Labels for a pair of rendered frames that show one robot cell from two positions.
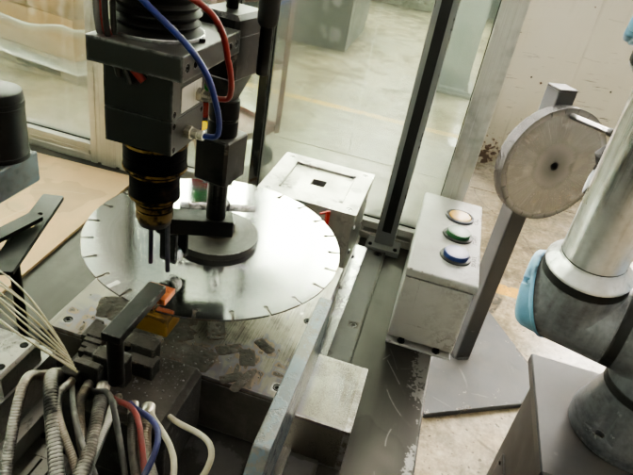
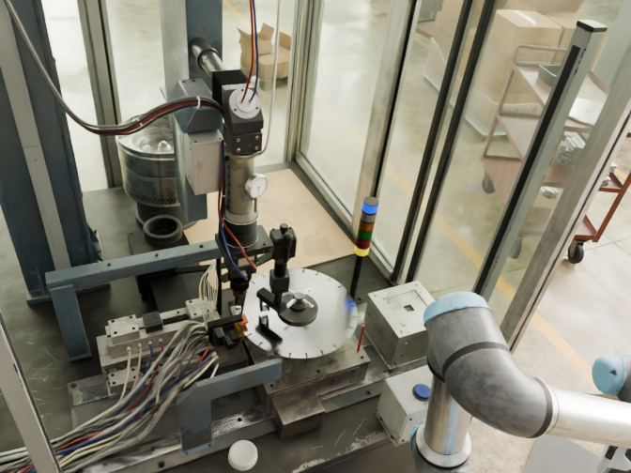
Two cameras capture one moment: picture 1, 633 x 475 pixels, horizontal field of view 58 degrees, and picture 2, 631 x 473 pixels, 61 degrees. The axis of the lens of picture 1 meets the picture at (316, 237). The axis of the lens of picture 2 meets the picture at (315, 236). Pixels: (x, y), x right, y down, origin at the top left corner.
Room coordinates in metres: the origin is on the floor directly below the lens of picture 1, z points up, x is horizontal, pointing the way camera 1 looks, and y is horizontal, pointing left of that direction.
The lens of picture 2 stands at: (0.01, -0.68, 2.02)
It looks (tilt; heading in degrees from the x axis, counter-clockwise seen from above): 39 degrees down; 51
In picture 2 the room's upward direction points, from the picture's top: 7 degrees clockwise
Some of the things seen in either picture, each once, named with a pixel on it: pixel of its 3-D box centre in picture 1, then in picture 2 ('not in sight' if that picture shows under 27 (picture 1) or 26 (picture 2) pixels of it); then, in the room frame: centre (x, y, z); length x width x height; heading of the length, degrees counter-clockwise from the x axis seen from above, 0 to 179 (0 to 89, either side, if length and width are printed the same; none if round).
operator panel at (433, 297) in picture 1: (437, 269); (434, 397); (0.86, -0.22, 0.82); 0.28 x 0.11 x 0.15; 170
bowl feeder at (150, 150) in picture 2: not in sight; (166, 175); (0.58, 0.92, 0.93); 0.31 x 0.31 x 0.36
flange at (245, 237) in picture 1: (216, 228); (298, 306); (0.63, 0.13, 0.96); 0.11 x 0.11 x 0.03
